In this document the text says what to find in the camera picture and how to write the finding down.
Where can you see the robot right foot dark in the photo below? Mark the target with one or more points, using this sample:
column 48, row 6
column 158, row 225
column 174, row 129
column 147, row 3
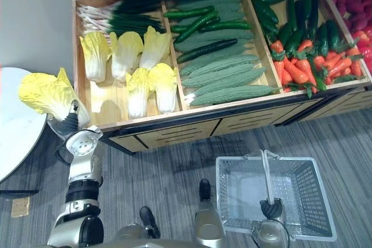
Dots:
column 205, row 190

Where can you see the robot foot dark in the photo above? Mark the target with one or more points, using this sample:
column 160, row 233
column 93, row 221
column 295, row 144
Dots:
column 148, row 220
column 205, row 190

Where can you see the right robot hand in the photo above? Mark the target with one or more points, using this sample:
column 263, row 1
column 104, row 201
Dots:
column 271, row 208

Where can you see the brass floor outlet plate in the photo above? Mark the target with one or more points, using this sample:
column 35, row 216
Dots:
column 20, row 206

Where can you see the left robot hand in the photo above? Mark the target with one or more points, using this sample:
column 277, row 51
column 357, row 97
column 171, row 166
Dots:
column 69, row 123

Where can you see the robot right leg silver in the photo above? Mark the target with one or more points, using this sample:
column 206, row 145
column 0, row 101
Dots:
column 209, row 224

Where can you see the white plastic shopping basket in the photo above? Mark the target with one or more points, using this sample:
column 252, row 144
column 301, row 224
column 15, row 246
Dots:
column 308, row 190

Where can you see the green onion bunch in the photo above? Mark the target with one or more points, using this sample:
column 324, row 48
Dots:
column 128, row 17

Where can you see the red bell pepper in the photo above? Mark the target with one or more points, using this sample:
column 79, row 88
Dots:
column 368, row 56
column 361, row 39

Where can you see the orange carrot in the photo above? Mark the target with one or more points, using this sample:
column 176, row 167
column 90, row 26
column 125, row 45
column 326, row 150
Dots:
column 319, row 62
column 277, row 47
column 286, row 78
column 353, row 52
column 296, row 72
column 305, row 66
column 278, row 71
column 341, row 65
column 334, row 57
column 356, row 69
column 305, row 46

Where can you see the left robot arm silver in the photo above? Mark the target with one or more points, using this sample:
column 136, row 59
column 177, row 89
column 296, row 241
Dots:
column 82, row 172

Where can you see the pale green bitter gourd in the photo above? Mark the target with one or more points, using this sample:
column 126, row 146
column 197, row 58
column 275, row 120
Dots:
column 226, row 76
column 197, row 45
column 226, row 4
column 232, row 35
column 226, row 63
column 232, row 16
column 232, row 94

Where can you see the robot torso silver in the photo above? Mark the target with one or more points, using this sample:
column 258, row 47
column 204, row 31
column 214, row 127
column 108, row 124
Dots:
column 151, row 243

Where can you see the yellow napa cabbage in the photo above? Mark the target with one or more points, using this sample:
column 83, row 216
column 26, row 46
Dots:
column 125, row 55
column 164, row 88
column 137, row 94
column 96, row 56
column 154, row 47
column 46, row 94

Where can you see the robot left foot dark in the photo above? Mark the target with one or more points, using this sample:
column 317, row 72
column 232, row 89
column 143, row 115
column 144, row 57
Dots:
column 148, row 220

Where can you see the round white table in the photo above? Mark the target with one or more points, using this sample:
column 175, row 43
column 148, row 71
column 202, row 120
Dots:
column 17, row 120

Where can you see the wooden vegetable display stand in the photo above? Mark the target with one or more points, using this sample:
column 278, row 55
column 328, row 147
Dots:
column 186, row 129

